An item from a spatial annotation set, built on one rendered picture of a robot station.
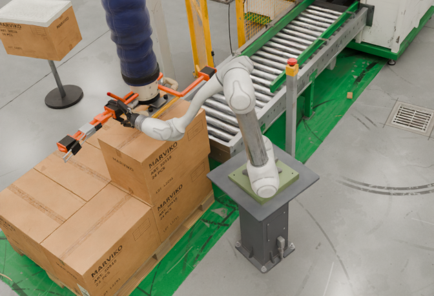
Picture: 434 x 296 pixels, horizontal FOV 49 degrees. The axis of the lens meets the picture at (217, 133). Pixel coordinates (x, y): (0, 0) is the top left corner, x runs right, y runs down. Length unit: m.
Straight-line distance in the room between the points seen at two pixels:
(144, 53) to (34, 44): 2.14
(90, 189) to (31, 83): 2.54
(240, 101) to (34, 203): 1.78
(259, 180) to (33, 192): 1.67
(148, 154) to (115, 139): 0.27
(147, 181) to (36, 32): 2.11
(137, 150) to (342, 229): 1.63
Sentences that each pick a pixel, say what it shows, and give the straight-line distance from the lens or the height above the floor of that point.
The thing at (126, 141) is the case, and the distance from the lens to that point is 3.04.
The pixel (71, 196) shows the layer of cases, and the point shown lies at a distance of 3.40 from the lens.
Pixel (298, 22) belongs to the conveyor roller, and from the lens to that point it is 4.87.
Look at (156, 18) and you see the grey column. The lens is 4.34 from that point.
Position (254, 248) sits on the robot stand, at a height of 0.12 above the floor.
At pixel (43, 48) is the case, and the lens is 4.69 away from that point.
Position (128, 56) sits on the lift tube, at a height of 1.52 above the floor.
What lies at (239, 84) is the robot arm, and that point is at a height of 1.61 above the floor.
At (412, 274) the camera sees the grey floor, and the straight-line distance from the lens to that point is 3.55.
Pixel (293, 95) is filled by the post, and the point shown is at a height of 0.76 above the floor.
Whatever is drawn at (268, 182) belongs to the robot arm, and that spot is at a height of 1.01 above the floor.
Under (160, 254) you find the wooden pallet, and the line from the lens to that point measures 3.52.
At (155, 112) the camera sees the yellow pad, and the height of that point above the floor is 1.12.
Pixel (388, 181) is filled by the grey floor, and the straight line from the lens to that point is 4.04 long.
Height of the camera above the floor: 2.91
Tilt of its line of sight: 41 degrees down
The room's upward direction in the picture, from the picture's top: 7 degrees counter-clockwise
